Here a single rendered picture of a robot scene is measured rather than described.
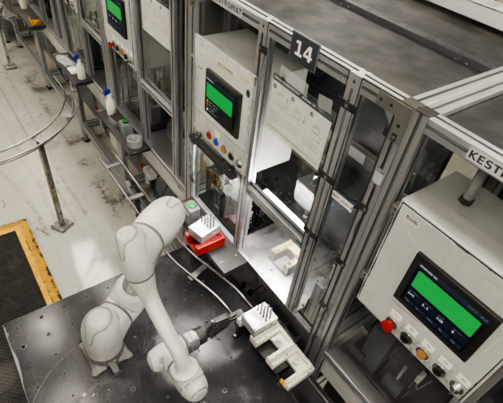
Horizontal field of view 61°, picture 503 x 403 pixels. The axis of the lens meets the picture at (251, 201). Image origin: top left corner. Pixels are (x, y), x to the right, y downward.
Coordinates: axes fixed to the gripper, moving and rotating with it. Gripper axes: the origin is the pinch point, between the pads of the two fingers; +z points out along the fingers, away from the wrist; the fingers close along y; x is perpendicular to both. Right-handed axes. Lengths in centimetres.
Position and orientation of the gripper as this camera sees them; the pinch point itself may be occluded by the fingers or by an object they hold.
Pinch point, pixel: (235, 315)
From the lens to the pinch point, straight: 194.5
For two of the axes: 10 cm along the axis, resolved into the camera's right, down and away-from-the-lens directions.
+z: 8.1, -3.3, 4.9
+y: 1.0, -7.3, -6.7
